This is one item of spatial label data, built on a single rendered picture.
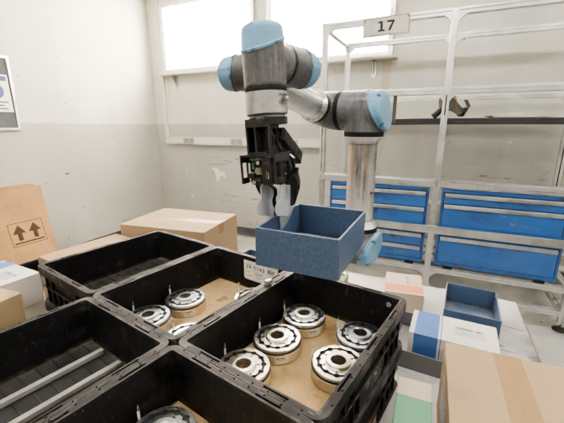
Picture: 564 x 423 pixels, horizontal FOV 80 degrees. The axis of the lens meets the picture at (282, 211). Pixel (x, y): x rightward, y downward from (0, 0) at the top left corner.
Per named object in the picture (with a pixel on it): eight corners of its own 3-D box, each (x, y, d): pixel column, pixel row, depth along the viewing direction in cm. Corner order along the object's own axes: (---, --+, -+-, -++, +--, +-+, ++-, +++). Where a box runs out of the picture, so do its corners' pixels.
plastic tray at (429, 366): (380, 360, 90) (381, 343, 88) (394, 322, 107) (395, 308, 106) (499, 398, 77) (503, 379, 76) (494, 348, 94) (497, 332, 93)
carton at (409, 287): (384, 289, 128) (386, 271, 126) (418, 294, 125) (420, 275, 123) (383, 310, 114) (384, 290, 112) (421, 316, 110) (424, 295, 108)
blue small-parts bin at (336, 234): (297, 232, 78) (298, 203, 76) (363, 242, 71) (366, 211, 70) (254, 264, 60) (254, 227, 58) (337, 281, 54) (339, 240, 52)
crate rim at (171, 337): (217, 252, 109) (216, 245, 109) (295, 275, 93) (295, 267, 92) (91, 304, 78) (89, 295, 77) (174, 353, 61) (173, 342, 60)
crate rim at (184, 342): (295, 275, 93) (295, 267, 92) (407, 308, 76) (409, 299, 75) (174, 353, 61) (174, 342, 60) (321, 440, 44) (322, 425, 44)
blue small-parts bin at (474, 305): (444, 300, 121) (446, 282, 119) (493, 310, 114) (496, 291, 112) (441, 329, 104) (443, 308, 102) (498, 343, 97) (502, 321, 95)
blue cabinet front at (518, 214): (433, 263, 248) (442, 188, 234) (555, 282, 219) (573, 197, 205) (433, 264, 246) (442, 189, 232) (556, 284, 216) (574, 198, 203)
